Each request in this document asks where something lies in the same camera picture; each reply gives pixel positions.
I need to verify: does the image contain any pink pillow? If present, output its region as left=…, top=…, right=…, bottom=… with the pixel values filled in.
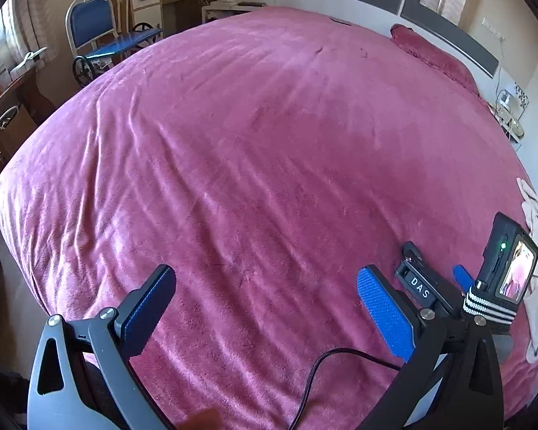
left=390, top=24, right=480, bottom=95

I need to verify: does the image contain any dark wooden side table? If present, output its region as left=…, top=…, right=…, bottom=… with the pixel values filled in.
left=0, top=51, right=57, bottom=175

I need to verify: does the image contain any white low nightstand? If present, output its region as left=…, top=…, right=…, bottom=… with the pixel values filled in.
left=202, top=0, right=266, bottom=23

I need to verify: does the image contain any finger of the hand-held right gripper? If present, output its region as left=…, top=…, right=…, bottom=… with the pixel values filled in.
left=452, top=265, right=476, bottom=291
left=400, top=241, right=428, bottom=274

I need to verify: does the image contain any black cable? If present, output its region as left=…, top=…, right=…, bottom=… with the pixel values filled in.
left=289, top=348, right=402, bottom=430

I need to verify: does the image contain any open white book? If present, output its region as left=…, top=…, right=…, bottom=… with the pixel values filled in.
left=20, top=47, right=48, bottom=66

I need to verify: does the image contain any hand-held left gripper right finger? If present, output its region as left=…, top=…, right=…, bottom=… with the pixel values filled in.
left=354, top=265, right=505, bottom=430

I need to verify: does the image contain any patterned window curtain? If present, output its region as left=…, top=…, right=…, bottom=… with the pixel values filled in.
left=0, top=0, right=99, bottom=70

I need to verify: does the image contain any white bedside shelf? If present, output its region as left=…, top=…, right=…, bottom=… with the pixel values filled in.
left=493, top=90, right=527, bottom=144

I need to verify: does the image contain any pink fleece bed blanket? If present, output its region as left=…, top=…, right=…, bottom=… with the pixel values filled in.
left=0, top=5, right=538, bottom=430

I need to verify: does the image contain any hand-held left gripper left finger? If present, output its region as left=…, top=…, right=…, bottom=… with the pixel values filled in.
left=27, top=264, right=178, bottom=430

